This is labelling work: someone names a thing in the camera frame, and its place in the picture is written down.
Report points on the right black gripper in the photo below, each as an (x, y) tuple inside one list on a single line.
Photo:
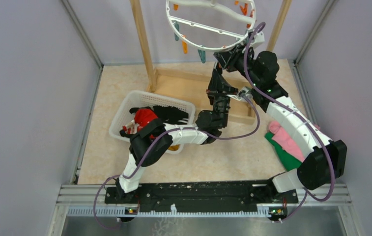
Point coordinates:
[(228, 59)]

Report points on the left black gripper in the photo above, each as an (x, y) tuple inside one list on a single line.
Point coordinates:
[(217, 83)]

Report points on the round white clip hanger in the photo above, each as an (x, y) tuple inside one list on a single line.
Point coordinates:
[(208, 26)]

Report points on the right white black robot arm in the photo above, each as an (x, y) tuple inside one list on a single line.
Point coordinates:
[(324, 158)]

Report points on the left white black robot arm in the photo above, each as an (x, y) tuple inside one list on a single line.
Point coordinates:
[(157, 133)]

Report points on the yellow sock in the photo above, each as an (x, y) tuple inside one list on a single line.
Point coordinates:
[(173, 148)]

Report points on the pink cloth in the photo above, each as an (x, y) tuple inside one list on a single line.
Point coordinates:
[(282, 138)]

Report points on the red sock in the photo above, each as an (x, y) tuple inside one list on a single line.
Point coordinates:
[(142, 117)]

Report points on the white plastic laundry basket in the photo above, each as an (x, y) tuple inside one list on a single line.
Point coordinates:
[(137, 98)]

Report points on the green cloth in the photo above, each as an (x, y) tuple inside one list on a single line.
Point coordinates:
[(288, 161)]

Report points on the wooden hanger stand frame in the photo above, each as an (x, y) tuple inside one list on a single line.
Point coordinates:
[(172, 82)]

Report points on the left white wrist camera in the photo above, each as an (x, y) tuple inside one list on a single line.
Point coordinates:
[(243, 95)]

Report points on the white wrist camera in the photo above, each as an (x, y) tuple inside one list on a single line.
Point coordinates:
[(243, 95), (257, 40)]

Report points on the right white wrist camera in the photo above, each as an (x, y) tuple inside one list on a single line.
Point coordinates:
[(257, 40)]

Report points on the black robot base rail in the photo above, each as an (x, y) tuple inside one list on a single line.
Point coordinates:
[(244, 196)]

